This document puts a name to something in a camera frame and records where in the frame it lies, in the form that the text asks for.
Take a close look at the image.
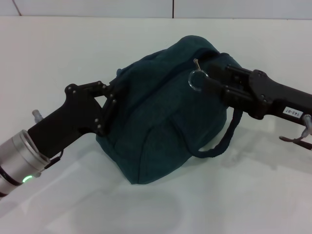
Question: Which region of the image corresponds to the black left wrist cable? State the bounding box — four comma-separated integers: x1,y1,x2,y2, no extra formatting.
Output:
36,150,65,178

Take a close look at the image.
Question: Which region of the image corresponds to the dark teal insulated lunch bag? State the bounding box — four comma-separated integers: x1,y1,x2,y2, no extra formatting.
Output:
95,35,243,186

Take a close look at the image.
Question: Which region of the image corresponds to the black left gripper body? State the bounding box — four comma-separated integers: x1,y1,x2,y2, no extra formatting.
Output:
27,83,108,159

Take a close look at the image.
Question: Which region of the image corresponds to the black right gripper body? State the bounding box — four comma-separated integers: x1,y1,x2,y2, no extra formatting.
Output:
243,69,312,120

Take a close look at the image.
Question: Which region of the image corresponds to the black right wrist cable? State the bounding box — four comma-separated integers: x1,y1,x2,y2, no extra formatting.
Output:
279,114,312,150

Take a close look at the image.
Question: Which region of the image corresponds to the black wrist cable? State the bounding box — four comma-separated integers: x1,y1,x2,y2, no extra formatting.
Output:
279,114,312,150
36,150,65,178

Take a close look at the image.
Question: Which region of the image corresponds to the metal zipper pull ring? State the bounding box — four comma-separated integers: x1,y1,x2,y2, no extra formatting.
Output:
188,58,208,93

